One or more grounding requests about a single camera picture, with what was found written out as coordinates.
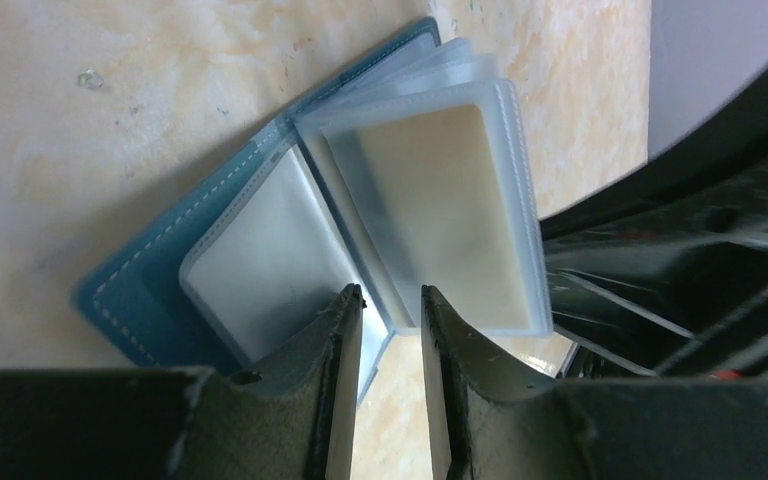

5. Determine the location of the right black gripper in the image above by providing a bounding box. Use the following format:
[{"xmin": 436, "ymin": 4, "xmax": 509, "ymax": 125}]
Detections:
[{"xmin": 541, "ymin": 67, "xmax": 768, "ymax": 378}]

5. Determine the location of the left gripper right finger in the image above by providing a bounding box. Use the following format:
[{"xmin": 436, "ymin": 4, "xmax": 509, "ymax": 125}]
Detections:
[{"xmin": 421, "ymin": 285, "xmax": 768, "ymax": 479}]

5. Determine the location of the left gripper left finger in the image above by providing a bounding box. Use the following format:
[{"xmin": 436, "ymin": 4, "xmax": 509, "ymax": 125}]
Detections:
[{"xmin": 0, "ymin": 284, "xmax": 365, "ymax": 479}]

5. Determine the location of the blue leather card holder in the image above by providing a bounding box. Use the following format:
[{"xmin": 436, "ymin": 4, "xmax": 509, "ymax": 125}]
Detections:
[{"xmin": 75, "ymin": 17, "xmax": 553, "ymax": 390}]

